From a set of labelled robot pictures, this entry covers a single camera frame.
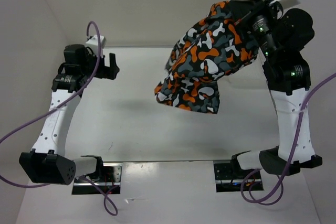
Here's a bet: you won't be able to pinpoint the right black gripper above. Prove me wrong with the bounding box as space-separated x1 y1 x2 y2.
226 0 277 56

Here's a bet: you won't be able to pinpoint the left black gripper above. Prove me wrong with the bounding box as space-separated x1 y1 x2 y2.
82 48 120 80

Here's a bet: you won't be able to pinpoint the orange camouflage shorts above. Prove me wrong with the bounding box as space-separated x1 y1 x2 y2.
154 1 259 114

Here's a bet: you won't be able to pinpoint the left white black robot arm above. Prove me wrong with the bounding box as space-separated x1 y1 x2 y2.
19 44 120 185

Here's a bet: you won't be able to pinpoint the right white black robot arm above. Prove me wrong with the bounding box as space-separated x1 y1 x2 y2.
230 0 322 178

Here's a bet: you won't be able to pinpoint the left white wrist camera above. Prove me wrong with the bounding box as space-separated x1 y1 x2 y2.
85 35 107 49

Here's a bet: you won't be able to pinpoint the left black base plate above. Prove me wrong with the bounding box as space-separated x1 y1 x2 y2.
71 162 123 195

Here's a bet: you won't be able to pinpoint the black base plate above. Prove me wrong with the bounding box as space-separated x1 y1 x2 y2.
213 160 264 193
71 162 123 195

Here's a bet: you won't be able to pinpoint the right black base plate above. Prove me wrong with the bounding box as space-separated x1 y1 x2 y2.
213 160 264 193

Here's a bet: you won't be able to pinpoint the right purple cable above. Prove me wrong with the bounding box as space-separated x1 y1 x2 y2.
240 0 336 205

